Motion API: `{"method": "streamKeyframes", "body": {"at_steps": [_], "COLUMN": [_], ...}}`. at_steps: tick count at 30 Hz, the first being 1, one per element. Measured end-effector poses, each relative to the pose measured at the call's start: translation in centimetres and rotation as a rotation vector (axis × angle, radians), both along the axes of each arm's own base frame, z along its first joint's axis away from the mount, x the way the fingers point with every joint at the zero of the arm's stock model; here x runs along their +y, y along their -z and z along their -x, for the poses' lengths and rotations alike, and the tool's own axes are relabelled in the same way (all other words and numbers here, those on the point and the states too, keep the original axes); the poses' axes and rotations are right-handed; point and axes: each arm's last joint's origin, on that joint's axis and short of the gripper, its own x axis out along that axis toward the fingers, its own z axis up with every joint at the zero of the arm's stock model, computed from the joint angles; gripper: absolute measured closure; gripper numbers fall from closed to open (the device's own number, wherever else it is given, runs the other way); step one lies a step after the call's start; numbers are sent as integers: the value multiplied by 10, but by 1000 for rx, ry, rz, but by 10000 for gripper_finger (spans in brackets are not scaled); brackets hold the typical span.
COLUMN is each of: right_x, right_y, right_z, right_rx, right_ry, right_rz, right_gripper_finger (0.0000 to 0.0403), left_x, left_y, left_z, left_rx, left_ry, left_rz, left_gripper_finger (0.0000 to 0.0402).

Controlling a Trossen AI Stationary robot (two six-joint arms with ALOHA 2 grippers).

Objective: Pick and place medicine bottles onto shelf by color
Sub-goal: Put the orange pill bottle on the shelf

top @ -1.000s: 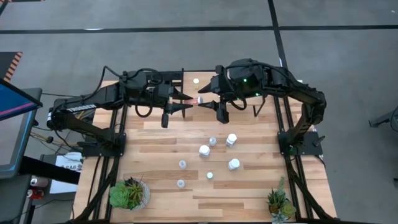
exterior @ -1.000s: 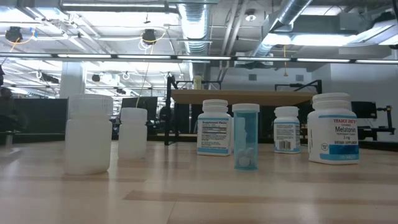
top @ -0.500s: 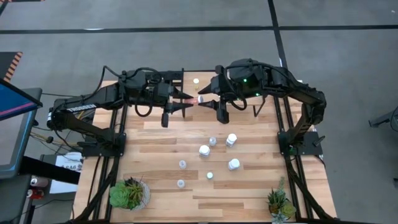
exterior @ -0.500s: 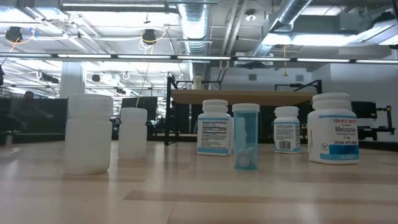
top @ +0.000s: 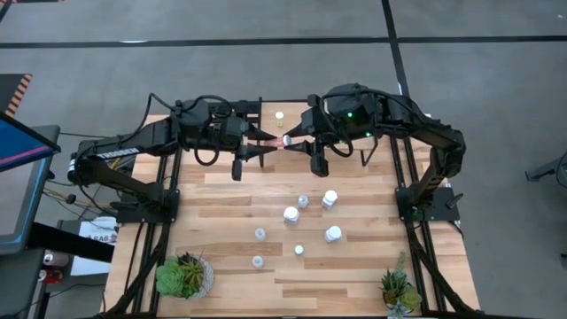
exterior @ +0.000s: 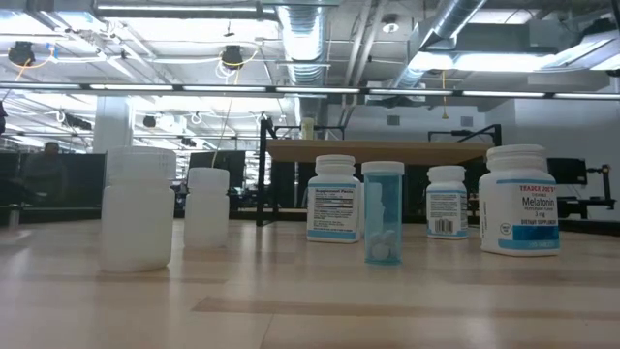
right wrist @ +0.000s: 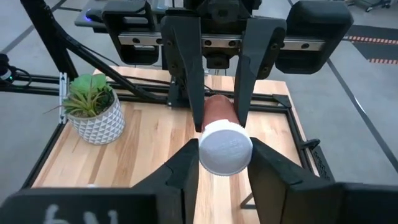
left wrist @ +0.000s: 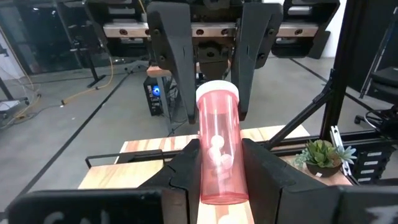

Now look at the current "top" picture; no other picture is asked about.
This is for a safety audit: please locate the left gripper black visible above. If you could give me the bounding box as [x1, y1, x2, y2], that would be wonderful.
[207, 113, 278, 182]

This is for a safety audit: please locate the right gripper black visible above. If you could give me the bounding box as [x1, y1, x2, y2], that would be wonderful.
[283, 93, 355, 178]

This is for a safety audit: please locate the black power strip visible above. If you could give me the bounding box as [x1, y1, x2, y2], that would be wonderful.
[221, 99, 262, 117]

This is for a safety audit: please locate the green succulent in woven pot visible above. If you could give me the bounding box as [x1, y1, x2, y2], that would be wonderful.
[154, 251, 216, 301]

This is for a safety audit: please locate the small succulent plant pot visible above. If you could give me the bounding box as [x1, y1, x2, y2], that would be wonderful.
[379, 251, 423, 319]

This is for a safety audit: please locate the white printed paper sheet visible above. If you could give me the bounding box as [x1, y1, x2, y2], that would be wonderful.
[70, 215, 120, 276]

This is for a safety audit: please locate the black desk bar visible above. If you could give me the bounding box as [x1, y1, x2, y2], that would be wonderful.
[27, 221, 116, 263]

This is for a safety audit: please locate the white drink can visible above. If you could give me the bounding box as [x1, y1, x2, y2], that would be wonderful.
[43, 252, 70, 268]

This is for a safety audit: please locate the blue screen monitor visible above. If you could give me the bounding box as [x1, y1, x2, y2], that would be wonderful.
[0, 111, 62, 173]

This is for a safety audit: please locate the red drink can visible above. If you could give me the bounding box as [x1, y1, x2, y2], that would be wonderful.
[37, 268, 64, 284]

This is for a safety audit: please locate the black stand leg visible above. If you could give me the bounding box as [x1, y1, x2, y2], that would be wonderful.
[524, 150, 567, 190]

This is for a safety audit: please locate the black orange striped mat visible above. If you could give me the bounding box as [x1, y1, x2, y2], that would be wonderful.
[0, 73, 34, 119]

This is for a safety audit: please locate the wooden shelf black metal frame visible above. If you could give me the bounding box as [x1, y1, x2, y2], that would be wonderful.
[257, 96, 380, 169]

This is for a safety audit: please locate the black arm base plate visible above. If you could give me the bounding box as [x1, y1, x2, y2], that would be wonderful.
[115, 189, 181, 224]
[395, 185, 461, 222]

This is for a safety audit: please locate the black floor cable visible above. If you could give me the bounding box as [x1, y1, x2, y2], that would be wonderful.
[58, 131, 142, 141]

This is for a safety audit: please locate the black aluminium table frame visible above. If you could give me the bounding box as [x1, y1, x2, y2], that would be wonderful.
[104, 99, 479, 319]

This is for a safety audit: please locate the grey panel teal frame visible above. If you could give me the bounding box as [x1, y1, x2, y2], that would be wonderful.
[0, 157, 52, 257]

